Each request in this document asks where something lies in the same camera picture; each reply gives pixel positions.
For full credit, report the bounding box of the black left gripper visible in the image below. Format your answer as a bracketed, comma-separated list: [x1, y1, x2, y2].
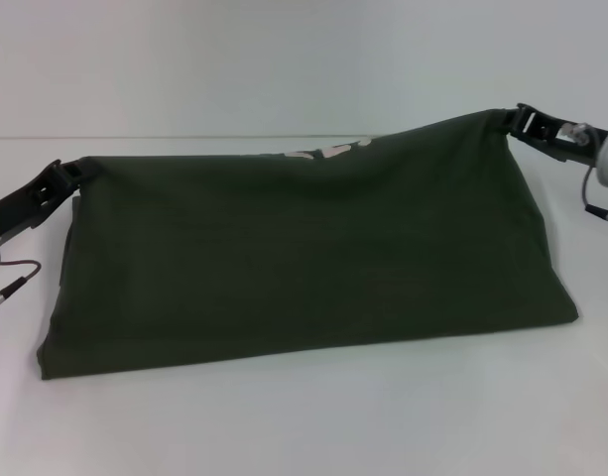
[0, 157, 89, 239]

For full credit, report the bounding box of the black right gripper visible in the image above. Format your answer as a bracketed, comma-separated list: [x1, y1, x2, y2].
[500, 101, 608, 164]

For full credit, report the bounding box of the dark green t-shirt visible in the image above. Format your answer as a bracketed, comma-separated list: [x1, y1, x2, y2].
[34, 109, 580, 383]

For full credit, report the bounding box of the left arm cable with plug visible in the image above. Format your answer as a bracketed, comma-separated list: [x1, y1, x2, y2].
[0, 260, 42, 309]

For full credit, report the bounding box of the arm cable with plug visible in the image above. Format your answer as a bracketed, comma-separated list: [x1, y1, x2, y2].
[580, 163, 608, 234]
[0, 260, 42, 309]

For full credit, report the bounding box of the right arm cable with plug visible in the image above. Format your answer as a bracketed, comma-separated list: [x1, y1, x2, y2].
[580, 163, 608, 234]

